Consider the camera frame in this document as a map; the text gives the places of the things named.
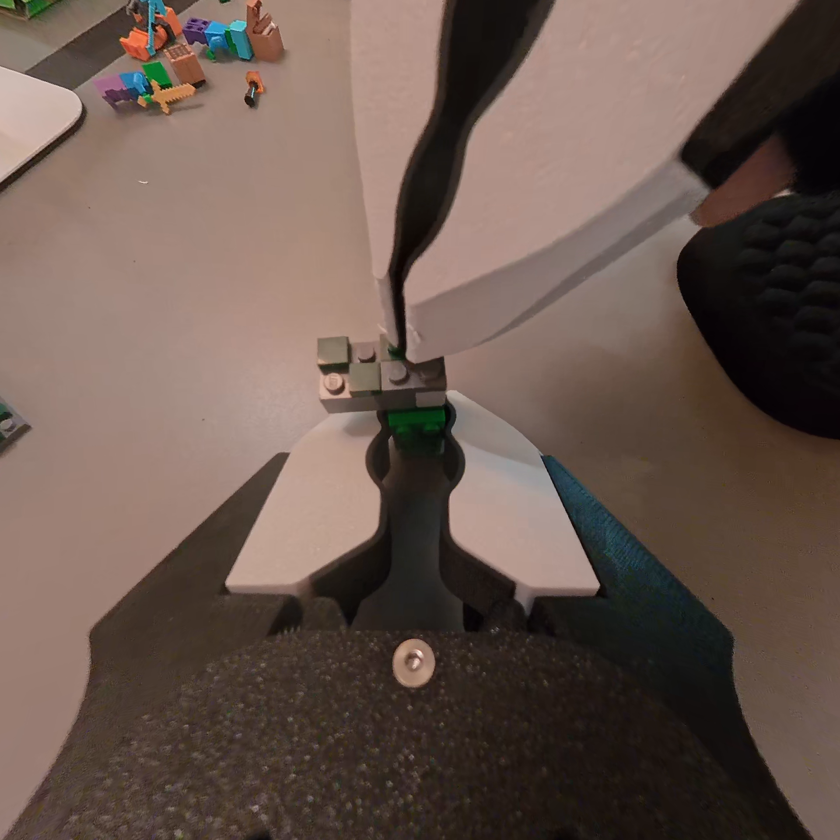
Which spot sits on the black quilted wrist rest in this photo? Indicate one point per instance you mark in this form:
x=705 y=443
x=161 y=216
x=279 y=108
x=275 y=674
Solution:
x=788 y=315

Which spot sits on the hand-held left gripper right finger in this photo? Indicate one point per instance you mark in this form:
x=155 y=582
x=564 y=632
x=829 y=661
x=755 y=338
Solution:
x=525 y=519

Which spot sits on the white lamp base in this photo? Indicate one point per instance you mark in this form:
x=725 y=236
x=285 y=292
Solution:
x=33 y=118

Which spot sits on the green toy box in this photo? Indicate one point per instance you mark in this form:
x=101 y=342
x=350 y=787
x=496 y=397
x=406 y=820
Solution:
x=20 y=5

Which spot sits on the bright green corner plate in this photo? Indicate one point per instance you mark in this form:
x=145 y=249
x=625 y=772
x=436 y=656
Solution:
x=414 y=423

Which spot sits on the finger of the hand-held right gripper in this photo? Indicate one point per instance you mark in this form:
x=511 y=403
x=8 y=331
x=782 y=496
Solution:
x=591 y=131
x=387 y=105

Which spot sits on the grey brick with black rings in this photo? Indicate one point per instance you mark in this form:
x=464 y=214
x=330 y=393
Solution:
x=8 y=423

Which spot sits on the small grey green brick assembly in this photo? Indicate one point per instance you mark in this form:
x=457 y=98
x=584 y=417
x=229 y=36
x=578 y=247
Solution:
x=381 y=374

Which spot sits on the pile of colourful brick figures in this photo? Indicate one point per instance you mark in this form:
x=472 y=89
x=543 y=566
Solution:
x=197 y=46

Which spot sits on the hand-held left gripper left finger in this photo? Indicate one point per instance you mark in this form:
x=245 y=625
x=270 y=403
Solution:
x=309 y=519

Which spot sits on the person's right hand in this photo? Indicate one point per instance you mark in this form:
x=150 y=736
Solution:
x=748 y=184

